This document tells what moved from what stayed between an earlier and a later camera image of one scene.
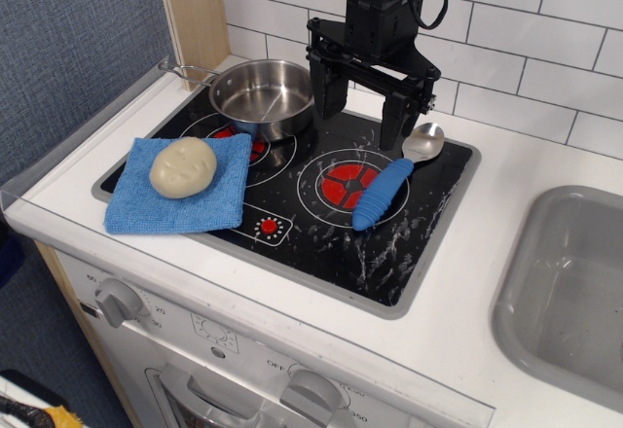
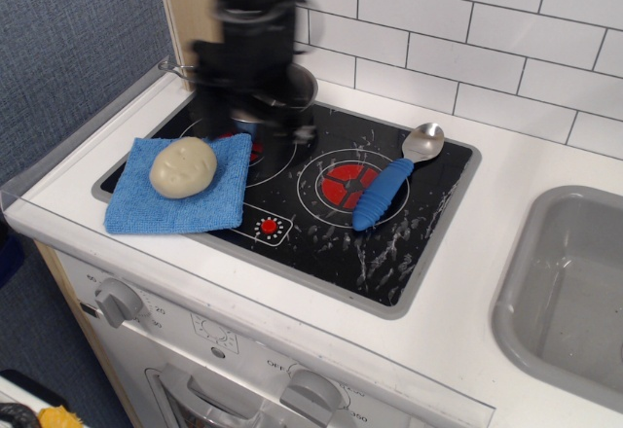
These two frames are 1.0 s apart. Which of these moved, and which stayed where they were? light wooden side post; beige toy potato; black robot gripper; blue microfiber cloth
Moved: black robot gripper
Stayed: blue microfiber cloth; beige toy potato; light wooden side post
